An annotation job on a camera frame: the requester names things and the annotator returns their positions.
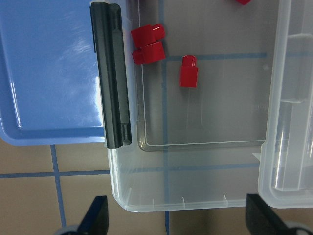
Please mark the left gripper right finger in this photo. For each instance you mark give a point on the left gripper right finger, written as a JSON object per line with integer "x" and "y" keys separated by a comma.
{"x": 262, "y": 220}

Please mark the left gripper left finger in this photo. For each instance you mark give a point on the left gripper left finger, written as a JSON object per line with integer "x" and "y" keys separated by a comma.
{"x": 95, "y": 221}

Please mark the clear plastic box lid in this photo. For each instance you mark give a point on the clear plastic box lid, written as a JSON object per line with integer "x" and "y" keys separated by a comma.
{"x": 286, "y": 158}

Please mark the red block from tray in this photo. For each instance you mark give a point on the red block from tray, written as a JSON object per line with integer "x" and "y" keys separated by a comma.
{"x": 188, "y": 72}

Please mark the clear plastic storage box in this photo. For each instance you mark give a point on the clear plastic storage box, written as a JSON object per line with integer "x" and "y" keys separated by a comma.
{"x": 194, "y": 148}

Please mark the red block in box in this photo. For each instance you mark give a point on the red block in box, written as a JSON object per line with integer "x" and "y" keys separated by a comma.
{"x": 243, "y": 2}
{"x": 149, "y": 53}
{"x": 147, "y": 34}

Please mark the blue plastic tray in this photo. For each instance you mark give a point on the blue plastic tray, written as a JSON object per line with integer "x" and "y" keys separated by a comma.
{"x": 49, "y": 82}

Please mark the black box latch handle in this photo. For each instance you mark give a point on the black box latch handle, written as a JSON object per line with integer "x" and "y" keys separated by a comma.
{"x": 106, "y": 21}

